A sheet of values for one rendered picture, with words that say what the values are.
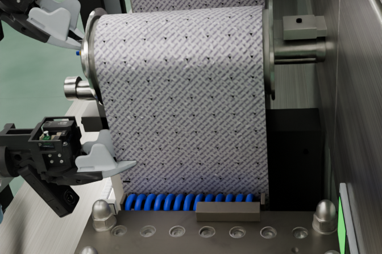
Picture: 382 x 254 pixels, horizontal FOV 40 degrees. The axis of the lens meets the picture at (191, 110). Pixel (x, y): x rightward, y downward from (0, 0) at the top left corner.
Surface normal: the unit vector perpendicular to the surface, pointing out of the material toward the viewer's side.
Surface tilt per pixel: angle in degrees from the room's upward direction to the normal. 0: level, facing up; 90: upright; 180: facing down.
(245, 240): 0
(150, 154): 90
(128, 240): 0
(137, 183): 90
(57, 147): 90
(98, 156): 90
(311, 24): 0
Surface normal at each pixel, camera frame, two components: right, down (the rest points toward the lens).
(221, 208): -0.11, -0.85
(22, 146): -0.13, 0.53
